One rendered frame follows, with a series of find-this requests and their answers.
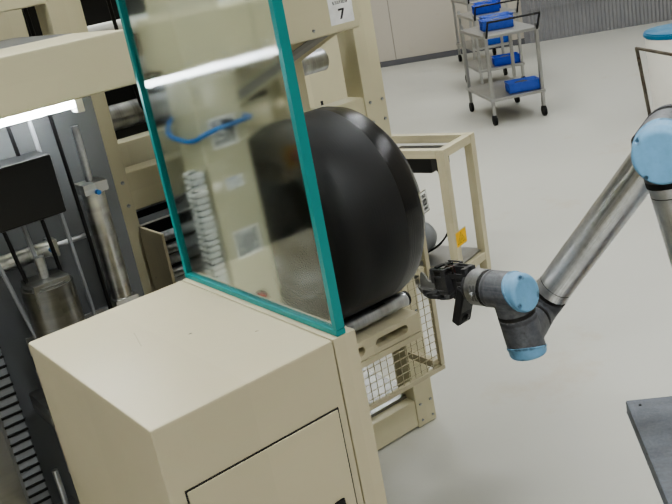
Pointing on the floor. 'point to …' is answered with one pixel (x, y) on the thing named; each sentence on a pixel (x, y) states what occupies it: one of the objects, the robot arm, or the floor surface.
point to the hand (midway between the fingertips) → (422, 288)
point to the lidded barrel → (660, 78)
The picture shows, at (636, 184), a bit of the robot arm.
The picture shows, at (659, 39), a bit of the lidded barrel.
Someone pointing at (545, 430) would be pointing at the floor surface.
